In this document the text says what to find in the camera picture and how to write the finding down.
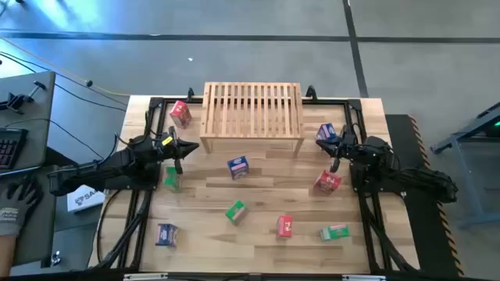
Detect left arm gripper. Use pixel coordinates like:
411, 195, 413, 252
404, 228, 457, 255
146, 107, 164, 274
155, 130, 200, 162

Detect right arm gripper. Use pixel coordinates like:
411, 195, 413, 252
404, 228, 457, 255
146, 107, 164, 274
315, 125, 366, 162

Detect blue Frosted Flakes cereal box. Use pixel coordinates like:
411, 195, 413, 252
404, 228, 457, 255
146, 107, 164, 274
227, 155, 251, 180
315, 123, 338, 142
155, 222, 180, 248

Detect red Froot Loops cereal box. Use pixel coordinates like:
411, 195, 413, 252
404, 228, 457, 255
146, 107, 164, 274
276, 214, 294, 239
313, 169, 344, 196
169, 100, 193, 130

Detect green Apple Jacks cereal box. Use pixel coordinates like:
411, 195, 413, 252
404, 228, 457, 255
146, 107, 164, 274
224, 200, 249, 226
162, 165, 183, 193
319, 223, 352, 242

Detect person's forearm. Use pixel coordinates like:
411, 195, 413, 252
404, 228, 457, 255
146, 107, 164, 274
0, 233, 19, 270

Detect wooden slatted shelf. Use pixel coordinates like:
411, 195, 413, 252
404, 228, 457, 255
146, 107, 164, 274
199, 81, 305, 158

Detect white printed box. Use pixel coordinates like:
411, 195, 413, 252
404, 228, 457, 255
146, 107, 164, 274
66, 183, 107, 214

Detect black hazard-striped floor mat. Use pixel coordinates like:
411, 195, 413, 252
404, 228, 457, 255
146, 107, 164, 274
384, 113, 466, 279

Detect blue-grey metal stand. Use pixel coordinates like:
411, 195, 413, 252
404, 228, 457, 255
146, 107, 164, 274
429, 101, 500, 229

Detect dark grey desk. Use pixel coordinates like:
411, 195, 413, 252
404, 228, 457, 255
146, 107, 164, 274
0, 165, 59, 270

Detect black keyboard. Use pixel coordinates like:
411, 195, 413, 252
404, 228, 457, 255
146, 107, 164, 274
0, 126, 29, 171

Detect person's hand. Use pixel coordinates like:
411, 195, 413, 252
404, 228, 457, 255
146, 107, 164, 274
0, 175, 45, 237

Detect black desk clamp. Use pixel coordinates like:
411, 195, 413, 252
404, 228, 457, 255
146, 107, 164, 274
0, 80, 47, 115

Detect black aluminium table frame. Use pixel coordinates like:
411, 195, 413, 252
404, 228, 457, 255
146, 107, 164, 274
91, 95, 421, 274

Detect black floor cable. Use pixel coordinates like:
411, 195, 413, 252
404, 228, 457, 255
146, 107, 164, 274
0, 50, 128, 113

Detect silver metal bracket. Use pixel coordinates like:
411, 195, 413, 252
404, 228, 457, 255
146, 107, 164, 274
341, 274, 387, 281
123, 272, 169, 281

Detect black keyboard cable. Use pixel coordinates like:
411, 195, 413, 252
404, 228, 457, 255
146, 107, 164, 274
3, 118, 105, 160

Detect yellow cable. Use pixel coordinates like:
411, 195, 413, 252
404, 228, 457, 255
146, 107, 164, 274
0, 37, 132, 98

